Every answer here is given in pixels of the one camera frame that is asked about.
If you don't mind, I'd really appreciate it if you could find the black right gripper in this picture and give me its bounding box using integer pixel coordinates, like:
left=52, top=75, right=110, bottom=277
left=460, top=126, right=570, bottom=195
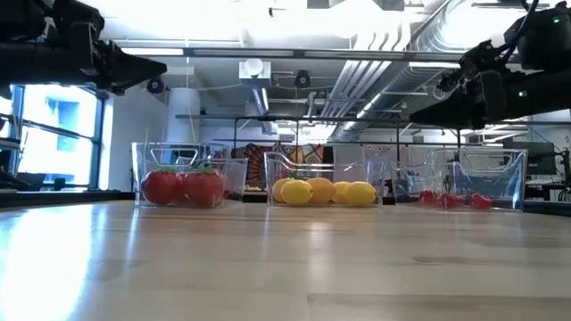
left=410, top=70, right=509, bottom=130

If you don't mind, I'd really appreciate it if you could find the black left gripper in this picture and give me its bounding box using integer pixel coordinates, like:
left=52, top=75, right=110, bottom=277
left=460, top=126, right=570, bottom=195
left=57, top=39, right=167, bottom=96

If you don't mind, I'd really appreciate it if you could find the large red tomato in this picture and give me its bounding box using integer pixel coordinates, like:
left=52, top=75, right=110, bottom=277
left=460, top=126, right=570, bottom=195
left=182, top=168, right=227, bottom=209
left=141, top=168, right=184, bottom=207

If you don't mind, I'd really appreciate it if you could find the yellow lemon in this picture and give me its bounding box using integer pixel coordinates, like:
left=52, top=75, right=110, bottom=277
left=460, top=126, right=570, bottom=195
left=344, top=181, right=377, bottom=207
left=332, top=180, right=352, bottom=205
left=280, top=180, right=314, bottom=207

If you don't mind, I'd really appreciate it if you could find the long ceiling light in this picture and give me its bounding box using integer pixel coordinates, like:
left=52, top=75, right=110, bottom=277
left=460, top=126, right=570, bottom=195
left=118, top=45, right=186, bottom=58

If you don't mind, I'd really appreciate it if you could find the black ceiling spotlight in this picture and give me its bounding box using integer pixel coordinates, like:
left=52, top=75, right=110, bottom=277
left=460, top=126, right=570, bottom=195
left=294, top=69, right=312, bottom=90
left=146, top=75, right=166, bottom=95

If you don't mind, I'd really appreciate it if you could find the short ceiling light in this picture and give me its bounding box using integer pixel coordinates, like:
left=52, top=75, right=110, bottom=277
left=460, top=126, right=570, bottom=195
left=408, top=61, right=465, bottom=70

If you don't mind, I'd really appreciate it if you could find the white round column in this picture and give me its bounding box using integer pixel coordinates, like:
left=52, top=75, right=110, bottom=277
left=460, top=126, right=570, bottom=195
left=166, top=86, right=202, bottom=144

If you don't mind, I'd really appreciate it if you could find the clear plastic bin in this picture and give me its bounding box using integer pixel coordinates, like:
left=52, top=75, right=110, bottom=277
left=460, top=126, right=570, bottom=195
left=131, top=141, right=250, bottom=210
left=263, top=151, right=385, bottom=208
left=391, top=147, right=529, bottom=213

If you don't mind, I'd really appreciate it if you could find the dark background monitor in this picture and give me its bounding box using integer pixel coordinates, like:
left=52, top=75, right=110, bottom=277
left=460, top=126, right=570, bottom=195
left=502, top=141, right=558, bottom=177

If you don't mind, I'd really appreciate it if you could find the white ceiling box unit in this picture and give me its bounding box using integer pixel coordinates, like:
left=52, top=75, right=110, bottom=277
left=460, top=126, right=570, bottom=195
left=237, top=57, right=272, bottom=89

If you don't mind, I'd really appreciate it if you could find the clear plastic tray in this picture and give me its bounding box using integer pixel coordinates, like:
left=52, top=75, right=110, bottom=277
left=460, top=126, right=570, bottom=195
left=0, top=189, right=571, bottom=218

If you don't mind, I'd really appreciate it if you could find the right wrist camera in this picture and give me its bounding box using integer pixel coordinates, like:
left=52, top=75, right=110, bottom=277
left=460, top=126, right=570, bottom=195
left=461, top=40, right=508, bottom=72

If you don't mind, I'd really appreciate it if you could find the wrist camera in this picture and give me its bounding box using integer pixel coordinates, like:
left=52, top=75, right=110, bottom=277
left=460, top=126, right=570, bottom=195
left=461, top=40, right=508, bottom=72
left=53, top=0, right=106, bottom=42

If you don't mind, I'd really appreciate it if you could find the silver ventilation duct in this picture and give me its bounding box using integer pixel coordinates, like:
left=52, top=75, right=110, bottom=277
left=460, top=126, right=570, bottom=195
left=332, top=0, right=487, bottom=143

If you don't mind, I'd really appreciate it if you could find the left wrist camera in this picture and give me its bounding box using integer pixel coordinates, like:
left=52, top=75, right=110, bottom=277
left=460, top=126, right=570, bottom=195
left=53, top=0, right=106, bottom=42

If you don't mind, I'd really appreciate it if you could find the black overhead rack rail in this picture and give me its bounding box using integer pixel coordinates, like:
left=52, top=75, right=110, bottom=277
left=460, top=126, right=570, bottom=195
left=176, top=113, right=571, bottom=151

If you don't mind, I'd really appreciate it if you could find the colourful wall tapestry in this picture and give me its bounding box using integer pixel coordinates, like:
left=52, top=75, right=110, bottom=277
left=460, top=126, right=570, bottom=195
left=234, top=142, right=335, bottom=191

